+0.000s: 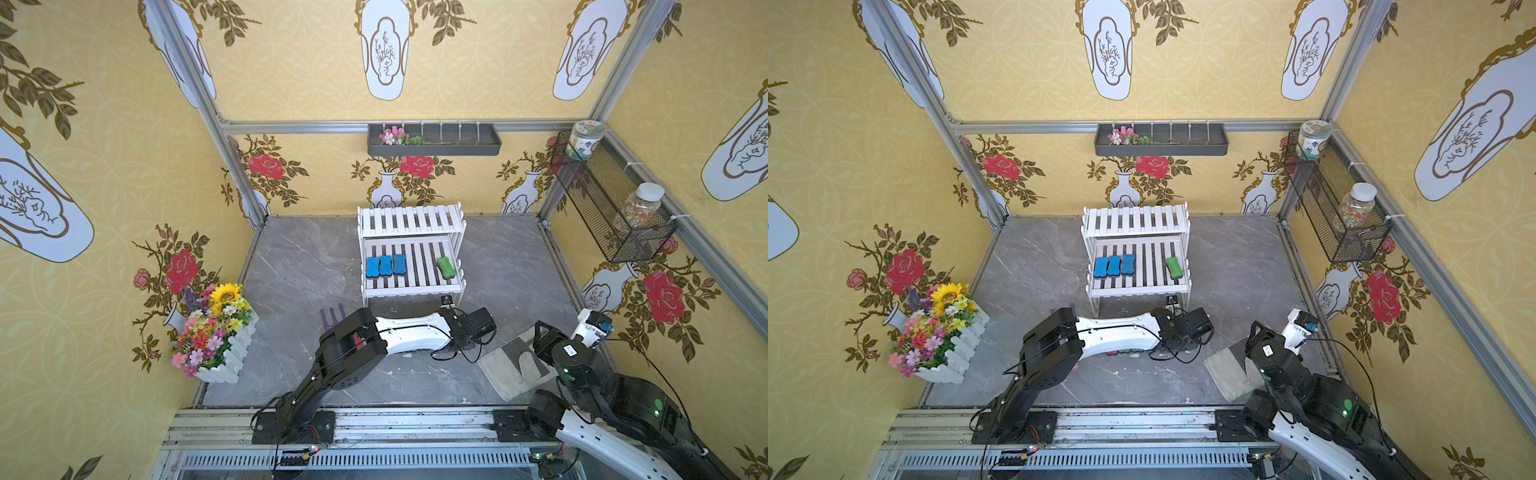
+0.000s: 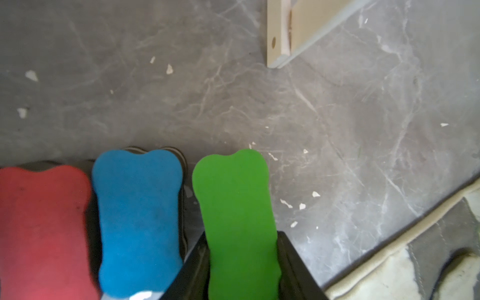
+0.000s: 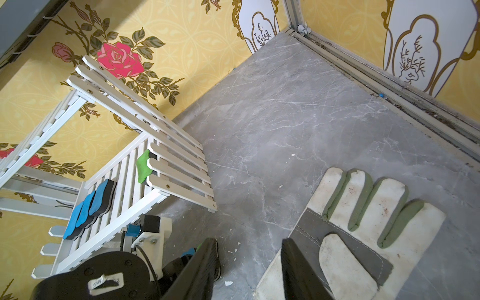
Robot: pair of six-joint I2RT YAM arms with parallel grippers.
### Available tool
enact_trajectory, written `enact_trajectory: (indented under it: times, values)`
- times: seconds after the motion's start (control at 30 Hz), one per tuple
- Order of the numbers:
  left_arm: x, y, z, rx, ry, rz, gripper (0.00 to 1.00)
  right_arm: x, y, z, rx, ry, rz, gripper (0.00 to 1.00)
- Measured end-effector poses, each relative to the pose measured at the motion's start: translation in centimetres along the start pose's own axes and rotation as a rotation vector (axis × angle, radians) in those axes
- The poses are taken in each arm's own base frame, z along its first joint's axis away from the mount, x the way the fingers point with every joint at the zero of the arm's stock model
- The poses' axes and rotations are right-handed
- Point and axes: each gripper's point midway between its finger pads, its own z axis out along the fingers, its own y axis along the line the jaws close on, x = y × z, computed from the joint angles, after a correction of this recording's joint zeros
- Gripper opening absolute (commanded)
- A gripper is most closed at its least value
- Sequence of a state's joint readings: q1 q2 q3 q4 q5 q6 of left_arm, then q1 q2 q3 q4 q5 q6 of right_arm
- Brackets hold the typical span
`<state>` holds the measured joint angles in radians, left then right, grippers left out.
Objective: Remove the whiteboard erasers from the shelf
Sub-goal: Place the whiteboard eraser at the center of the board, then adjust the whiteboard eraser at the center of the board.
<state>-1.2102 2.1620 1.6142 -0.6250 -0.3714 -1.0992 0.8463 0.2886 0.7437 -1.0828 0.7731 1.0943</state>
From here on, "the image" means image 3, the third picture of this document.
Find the green eraser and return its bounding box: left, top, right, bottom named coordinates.
left=136, top=149, right=158, bottom=185

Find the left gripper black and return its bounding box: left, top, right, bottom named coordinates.
left=30, top=251, right=187, bottom=300

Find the grey work glove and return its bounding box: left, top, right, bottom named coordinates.
left=254, top=167, right=446, bottom=300

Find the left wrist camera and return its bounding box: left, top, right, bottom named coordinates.
left=119, top=215, right=173, bottom=281

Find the blue eraser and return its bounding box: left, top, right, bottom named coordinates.
left=63, top=202, right=84, bottom=240
left=89, top=179, right=117, bottom=217
left=76, top=191, right=96, bottom=228

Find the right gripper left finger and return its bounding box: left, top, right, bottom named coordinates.
left=161, top=237, right=220, bottom=300

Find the white two-tier slatted shelf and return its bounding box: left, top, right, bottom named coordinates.
left=1, top=56, right=218, bottom=279

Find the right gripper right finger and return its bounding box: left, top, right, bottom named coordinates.
left=281, top=238, right=333, bottom=300

